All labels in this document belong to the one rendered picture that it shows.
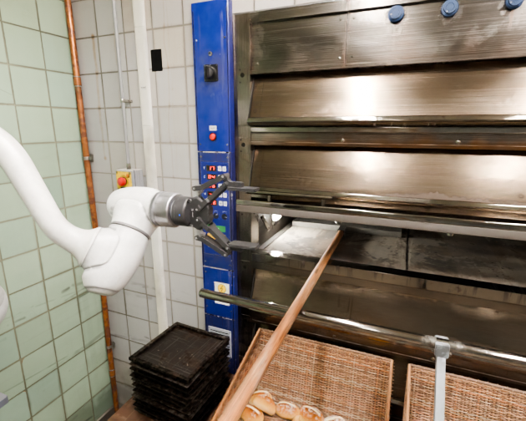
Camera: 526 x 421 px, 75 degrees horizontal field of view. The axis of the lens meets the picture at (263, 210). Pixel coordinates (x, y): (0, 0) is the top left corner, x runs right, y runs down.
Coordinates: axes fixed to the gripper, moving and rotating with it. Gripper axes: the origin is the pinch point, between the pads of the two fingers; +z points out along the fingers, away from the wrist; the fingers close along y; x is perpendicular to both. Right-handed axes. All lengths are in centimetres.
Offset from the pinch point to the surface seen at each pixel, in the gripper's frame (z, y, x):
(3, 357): -116, 72, -4
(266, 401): -10, 83, -35
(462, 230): 48, 8, -40
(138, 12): -75, -66, -54
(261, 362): 6.7, 28.7, 10.9
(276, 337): 6.6, 28.7, 1.3
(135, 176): -81, 1, -51
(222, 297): -18.9, 32.6, -17.8
